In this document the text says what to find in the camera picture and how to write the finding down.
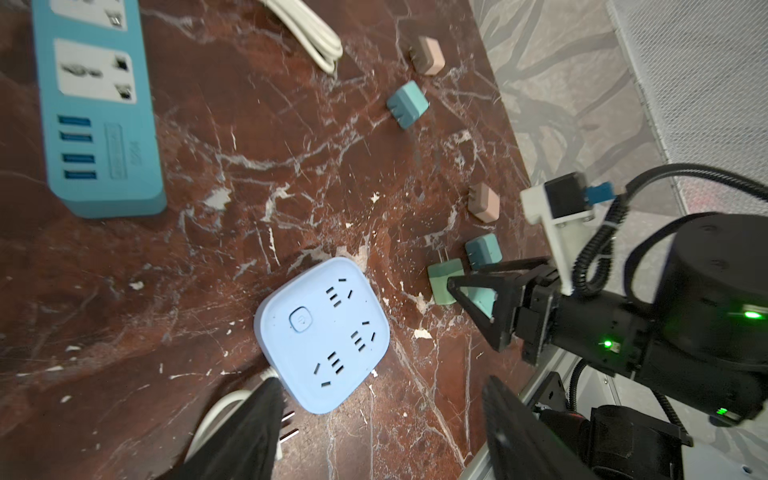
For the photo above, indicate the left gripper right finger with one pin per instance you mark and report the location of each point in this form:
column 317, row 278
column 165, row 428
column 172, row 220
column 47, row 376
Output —
column 520, row 446

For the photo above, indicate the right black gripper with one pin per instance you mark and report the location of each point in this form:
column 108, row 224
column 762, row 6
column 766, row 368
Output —
column 523, row 299

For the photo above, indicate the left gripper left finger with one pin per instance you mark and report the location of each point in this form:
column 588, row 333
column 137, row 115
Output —
column 245, row 446

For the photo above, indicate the light green usb adapter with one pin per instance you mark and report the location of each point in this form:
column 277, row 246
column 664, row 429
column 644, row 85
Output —
column 439, row 273

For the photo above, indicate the light blue square power socket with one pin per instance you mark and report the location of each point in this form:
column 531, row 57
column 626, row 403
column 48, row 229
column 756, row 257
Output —
column 323, row 332

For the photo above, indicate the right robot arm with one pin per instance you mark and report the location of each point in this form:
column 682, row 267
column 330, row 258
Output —
column 690, row 325

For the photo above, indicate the teal adapter front right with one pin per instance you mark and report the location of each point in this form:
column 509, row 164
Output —
column 483, row 251

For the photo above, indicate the teal adapter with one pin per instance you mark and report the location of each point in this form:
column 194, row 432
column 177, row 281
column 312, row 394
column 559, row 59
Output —
column 407, row 104
column 483, row 251

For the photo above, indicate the pink adapter near right gripper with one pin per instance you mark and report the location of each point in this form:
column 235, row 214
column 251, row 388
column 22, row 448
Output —
column 483, row 202

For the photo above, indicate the teal adapter back right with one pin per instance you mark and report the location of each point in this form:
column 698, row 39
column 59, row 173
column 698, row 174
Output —
column 407, row 104

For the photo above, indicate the pink adapter back right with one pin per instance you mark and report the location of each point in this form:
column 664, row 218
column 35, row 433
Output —
column 427, row 57

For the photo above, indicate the teal power strip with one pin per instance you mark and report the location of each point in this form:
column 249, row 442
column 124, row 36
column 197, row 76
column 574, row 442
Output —
column 101, row 151

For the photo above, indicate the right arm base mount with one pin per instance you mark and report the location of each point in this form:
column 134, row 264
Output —
column 614, row 442

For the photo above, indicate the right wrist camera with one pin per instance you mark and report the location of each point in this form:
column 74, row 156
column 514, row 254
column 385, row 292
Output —
column 564, row 207

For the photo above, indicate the white wire mesh basket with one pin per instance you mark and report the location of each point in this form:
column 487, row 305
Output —
column 701, row 70

